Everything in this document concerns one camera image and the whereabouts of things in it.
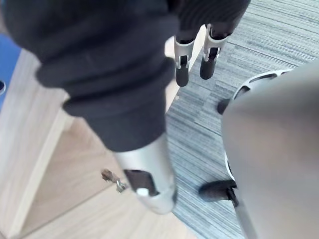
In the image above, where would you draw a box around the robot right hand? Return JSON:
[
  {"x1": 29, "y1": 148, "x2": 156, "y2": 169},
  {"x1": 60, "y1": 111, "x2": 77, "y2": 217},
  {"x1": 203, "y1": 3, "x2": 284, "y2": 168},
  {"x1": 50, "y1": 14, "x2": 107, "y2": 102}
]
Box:
[{"x1": 2, "y1": 0, "x2": 252, "y2": 215}]

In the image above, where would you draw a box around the blue file folder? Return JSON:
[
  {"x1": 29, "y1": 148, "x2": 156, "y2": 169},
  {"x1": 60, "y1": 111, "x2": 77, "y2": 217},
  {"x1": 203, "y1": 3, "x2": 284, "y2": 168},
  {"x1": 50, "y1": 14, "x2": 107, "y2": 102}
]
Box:
[{"x1": 0, "y1": 33, "x2": 21, "y2": 100}]

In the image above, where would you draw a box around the light wooden office cabinet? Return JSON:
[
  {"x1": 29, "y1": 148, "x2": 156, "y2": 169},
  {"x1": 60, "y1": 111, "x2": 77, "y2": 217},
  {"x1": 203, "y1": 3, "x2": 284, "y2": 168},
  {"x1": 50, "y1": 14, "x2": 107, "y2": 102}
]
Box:
[{"x1": 0, "y1": 23, "x2": 208, "y2": 237}]

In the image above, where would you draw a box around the wooden cabinet shelf board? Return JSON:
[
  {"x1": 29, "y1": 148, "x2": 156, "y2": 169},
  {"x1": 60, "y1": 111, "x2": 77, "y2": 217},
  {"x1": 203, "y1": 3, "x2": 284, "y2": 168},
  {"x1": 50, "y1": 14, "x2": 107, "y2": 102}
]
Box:
[{"x1": 0, "y1": 48, "x2": 73, "y2": 237}]

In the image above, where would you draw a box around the metal cabinet door hinge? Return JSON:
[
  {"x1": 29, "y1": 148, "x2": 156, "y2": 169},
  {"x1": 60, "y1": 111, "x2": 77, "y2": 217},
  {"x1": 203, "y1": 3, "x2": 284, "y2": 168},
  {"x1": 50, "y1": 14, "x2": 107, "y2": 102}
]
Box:
[{"x1": 100, "y1": 168, "x2": 129, "y2": 194}]

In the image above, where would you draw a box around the dark robot left foot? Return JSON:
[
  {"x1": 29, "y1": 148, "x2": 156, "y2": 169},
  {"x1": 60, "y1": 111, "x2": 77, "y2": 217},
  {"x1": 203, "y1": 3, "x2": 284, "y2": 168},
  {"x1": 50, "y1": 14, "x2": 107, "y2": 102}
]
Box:
[{"x1": 216, "y1": 98, "x2": 232, "y2": 116}]

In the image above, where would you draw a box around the dark robot foot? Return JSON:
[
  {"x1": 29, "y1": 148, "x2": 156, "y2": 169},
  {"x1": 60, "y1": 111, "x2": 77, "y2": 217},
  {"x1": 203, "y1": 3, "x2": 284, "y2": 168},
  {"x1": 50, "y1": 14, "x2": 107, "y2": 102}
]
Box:
[
  {"x1": 216, "y1": 98, "x2": 232, "y2": 116},
  {"x1": 198, "y1": 179, "x2": 240, "y2": 207}
]

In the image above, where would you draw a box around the silver robot left leg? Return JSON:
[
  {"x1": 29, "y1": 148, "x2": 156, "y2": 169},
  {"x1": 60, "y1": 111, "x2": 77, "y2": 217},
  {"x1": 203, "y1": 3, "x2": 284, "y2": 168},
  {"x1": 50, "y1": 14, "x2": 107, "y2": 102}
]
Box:
[{"x1": 233, "y1": 69, "x2": 294, "y2": 100}]

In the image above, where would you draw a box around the dark robot right foot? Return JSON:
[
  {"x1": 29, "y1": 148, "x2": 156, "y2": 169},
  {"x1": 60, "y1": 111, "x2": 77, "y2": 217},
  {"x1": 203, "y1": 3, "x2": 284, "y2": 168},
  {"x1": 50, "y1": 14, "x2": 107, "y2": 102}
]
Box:
[{"x1": 198, "y1": 179, "x2": 240, "y2": 207}]

